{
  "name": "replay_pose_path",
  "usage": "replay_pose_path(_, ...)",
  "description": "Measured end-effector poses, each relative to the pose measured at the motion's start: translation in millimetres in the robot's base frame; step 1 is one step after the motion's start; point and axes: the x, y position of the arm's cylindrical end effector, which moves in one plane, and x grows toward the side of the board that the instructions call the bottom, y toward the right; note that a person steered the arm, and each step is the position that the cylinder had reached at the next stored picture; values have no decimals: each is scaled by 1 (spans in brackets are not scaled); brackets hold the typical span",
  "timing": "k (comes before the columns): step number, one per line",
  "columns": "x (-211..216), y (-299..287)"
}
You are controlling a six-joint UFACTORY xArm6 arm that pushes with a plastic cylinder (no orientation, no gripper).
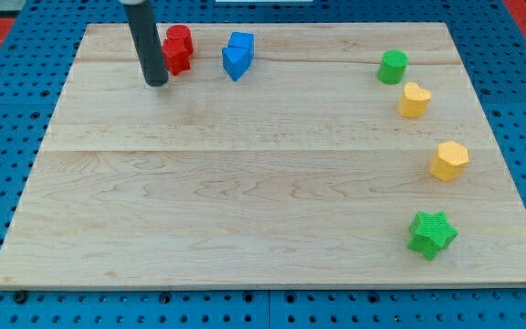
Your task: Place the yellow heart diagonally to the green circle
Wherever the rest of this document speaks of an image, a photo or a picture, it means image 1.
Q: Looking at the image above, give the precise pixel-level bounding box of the yellow heart block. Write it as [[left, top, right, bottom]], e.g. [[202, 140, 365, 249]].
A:
[[397, 82, 432, 118]]

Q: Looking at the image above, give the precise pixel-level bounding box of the light wooden board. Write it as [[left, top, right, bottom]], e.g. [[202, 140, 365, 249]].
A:
[[0, 23, 526, 291]]

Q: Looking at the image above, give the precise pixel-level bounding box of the blue triangle block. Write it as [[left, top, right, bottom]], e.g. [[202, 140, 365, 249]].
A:
[[222, 47, 251, 81]]

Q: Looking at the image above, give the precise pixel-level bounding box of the blue cube block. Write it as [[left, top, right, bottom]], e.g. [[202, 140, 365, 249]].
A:
[[227, 31, 255, 60]]

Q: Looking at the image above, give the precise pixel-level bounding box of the red star block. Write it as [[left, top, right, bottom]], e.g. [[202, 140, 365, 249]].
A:
[[162, 38, 191, 75]]

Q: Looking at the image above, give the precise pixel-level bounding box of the red cylinder block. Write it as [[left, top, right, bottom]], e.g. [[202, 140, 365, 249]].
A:
[[166, 24, 194, 55]]

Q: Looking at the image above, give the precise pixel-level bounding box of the green cylinder block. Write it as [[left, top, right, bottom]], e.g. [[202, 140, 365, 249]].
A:
[[377, 49, 408, 85]]

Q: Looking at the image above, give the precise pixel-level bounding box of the green star block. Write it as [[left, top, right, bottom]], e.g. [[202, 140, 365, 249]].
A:
[[407, 211, 458, 260]]

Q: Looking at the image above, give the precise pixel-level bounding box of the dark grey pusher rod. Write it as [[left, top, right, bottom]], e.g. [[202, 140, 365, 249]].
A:
[[120, 0, 169, 87]]

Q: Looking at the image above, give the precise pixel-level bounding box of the yellow hexagon block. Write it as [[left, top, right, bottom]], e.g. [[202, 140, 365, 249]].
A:
[[429, 141, 469, 182]]

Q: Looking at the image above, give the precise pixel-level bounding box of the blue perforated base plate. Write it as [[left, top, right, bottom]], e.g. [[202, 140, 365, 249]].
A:
[[0, 0, 526, 328]]

